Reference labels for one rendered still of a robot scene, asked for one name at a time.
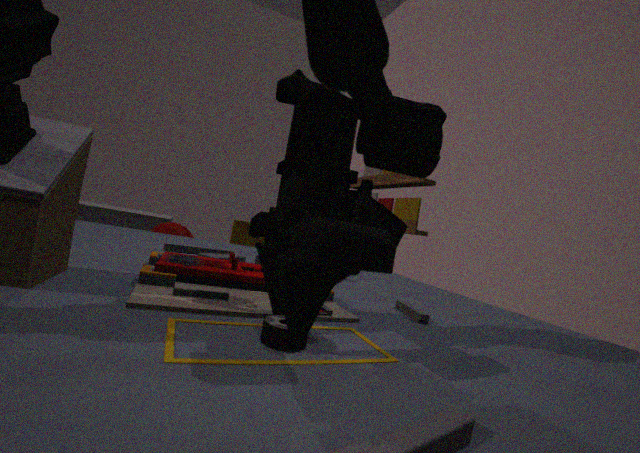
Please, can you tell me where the yellow rectangular outline on table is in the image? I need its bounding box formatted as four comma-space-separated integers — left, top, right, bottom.
163, 318, 399, 365

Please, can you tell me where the black wheel tyre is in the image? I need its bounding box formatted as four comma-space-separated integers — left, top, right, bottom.
260, 314, 308, 352

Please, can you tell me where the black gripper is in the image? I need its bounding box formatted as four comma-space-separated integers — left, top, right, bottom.
249, 146, 396, 344

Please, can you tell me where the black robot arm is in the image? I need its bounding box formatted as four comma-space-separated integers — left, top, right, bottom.
0, 0, 447, 248

